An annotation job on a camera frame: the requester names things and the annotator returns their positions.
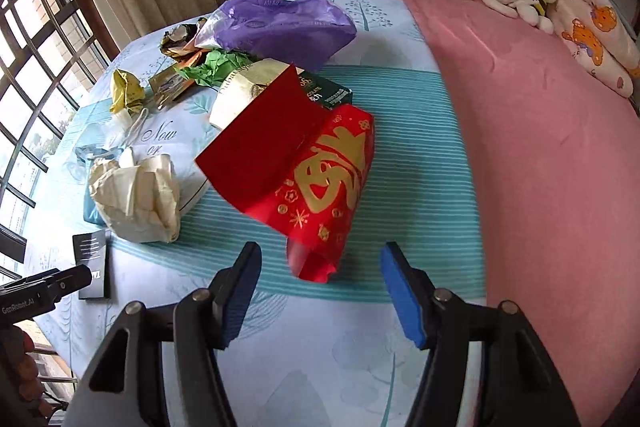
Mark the small black box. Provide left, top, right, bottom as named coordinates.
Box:
left=72, top=229, right=112, bottom=301

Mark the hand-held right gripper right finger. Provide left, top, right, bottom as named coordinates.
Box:
left=380, top=241, right=581, bottom=427

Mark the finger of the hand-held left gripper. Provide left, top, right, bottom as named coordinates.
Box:
left=45, top=264, right=107, bottom=304

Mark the purple plastic bag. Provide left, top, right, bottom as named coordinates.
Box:
left=194, top=0, right=359, bottom=64

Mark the green crumpled paper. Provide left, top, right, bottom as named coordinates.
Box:
left=177, top=49, right=262, bottom=88

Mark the pink bed sheet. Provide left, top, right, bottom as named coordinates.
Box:
left=347, top=0, right=640, bottom=427

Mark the cream crumpled paper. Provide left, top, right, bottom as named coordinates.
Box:
left=88, top=146, right=182, bottom=244

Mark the person's left hand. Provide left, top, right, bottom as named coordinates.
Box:
left=0, top=326, right=54, bottom=416

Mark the yellow wrapper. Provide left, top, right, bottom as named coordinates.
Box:
left=109, top=69, right=147, bottom=116

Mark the grid window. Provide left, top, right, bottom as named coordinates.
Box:
left=0, top=0, right=118, bottom=278

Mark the clear plastic wrapper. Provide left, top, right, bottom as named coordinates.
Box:
left=74, top=106, right=152, bottom=170

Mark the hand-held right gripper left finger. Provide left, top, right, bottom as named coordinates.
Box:
left=62, top=242, right=262, bottom=427

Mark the tree print tablecloth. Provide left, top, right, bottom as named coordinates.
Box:
left=22, top=0, right=488, bottom=427

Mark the gold snack packet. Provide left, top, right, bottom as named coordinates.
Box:
left=149, top=66, right=197, bottom=104

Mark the bear print pillow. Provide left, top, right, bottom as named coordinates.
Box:
left=547, top=0, right=640, bottom=98

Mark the red paper bag gold print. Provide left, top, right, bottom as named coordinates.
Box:
left=194, top=64, right=377, bottom=283

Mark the black gold wrapper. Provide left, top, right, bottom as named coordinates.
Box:
left=159, top=18, right=222, bottom=58

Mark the dark green box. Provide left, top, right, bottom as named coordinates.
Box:
left=298, top=74, right=354, bottom=110

